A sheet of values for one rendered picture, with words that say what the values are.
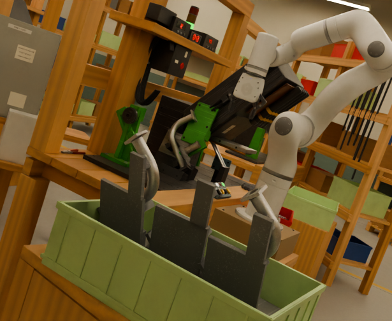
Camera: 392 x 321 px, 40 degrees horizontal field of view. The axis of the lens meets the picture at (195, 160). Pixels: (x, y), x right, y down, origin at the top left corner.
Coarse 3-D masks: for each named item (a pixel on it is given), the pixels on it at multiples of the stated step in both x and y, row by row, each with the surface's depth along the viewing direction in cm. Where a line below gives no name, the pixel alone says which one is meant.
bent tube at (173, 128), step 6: (192, 114) 255; (180, 120) 258; (186, 120) 257; (174, 126) 258; (174, 132) 258; (174, 138) 257; (174, 144) 255; (174, 150) 254; (180, 156) 253; (180, 162) 251
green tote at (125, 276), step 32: (64, 224) 133; (96, 224) 128; (64, 256) 133; (96, 256) 128; (128, 256) 124; (160, 256) 120; (96, 288) 127; (128, 288) 123; (160, 288) 119; (192, 288) 115; (288, 288) 146; (320, 288) 138; (160, 320) 119; (192, 320) 115; (224, 320) 111; (256, 320) 108; (288, 320) 120
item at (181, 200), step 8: (160, 192) 211; (168, 192) 216; (176, 192) 221; (184, 192) 226; (192, 192) 232; (232, 192) 265; (240, 192) 274; (160, 200) 198; (168, 200) 203; (176, 200) 207; (184, 200) 212; (192, 200) 217; (216, 200) 234; (224, 200) 242; (232, 200) 251; (248, 200) 271; (176, 208) 200; (184, 208) 207; (208, 224) 235
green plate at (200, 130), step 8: (200, 104) 260; (200, 112) 259; (208, 112) 257; (216, 112) 256; (192, 120) 259; (200, 120) 258; (208, 120) 256; (192, 128) 258; (200, 128) 257; (208, 128) 255; (184, 136) 258; (192, 136) 257; (200, 136) 256; (208, 136) 261
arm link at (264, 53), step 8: (264, 32) 200; (256, 40) 202; (264, 40) 200; (272, 40) 200; (256, 48) 201; (264, 48) 200; (272, 48) 201; (256, 56) 201; (264, 56) 200; (272, 56) 203; (256, 64) 201; (264, 64) 201
